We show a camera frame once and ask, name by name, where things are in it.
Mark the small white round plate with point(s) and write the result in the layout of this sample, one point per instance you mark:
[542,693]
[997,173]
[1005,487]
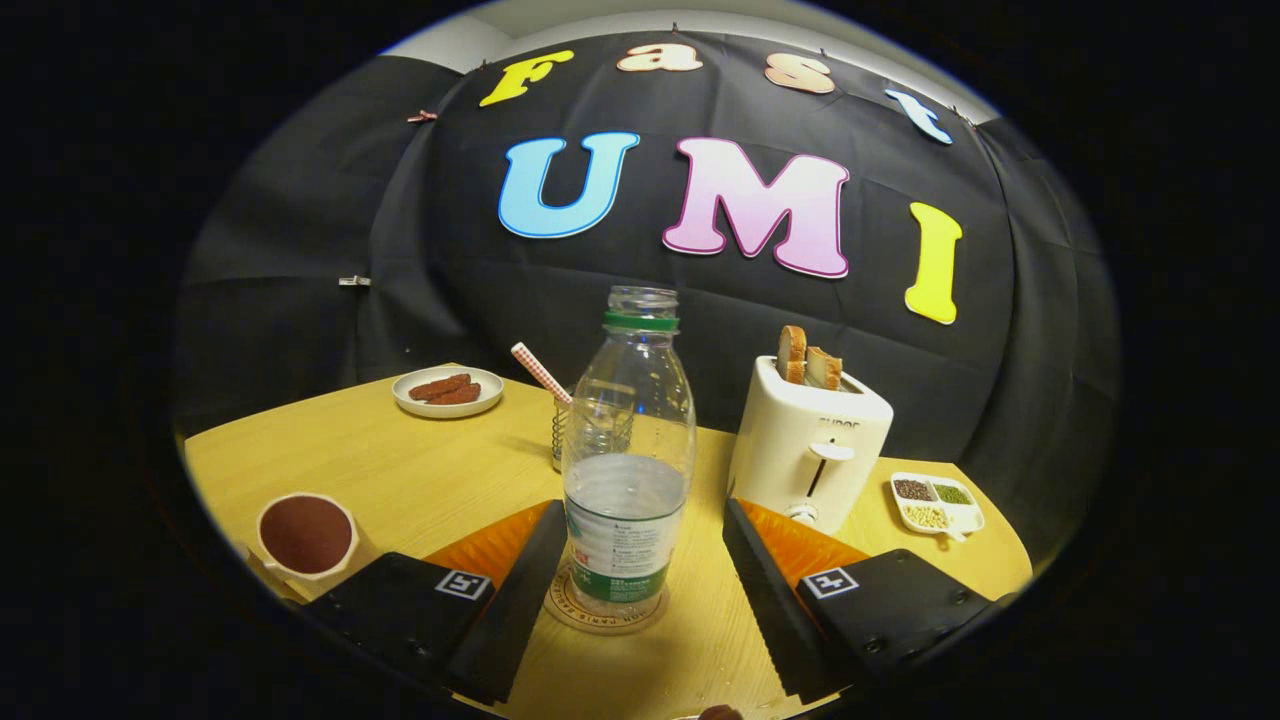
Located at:
[440,407]

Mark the red white checked straw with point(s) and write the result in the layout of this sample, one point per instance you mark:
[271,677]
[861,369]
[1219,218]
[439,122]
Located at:
[540,372]

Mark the ribbed drinking glass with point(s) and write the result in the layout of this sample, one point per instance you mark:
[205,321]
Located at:
[558,440]

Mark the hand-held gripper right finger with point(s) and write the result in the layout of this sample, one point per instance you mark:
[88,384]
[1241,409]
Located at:
[765,610]

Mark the clear plastic bottle green label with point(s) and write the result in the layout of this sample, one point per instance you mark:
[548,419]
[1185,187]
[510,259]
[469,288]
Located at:
[625,500]

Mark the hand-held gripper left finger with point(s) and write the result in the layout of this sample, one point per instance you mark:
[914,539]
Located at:
[520,610]

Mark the wooden table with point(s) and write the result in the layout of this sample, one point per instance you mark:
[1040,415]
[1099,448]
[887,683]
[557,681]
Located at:
[440,470]

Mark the white divided dish with beans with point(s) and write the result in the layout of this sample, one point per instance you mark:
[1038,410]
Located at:
[965,518]

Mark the round wooden coaster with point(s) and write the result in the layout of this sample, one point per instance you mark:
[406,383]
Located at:
[605,626]

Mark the toast bread slice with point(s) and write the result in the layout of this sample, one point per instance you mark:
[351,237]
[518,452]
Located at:
[792,354]
[824,368]

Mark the white toaster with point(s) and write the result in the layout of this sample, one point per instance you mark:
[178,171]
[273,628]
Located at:
[800,440]

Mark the red sausage piece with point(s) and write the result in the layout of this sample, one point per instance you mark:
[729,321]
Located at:
[438,386]
[460,395]

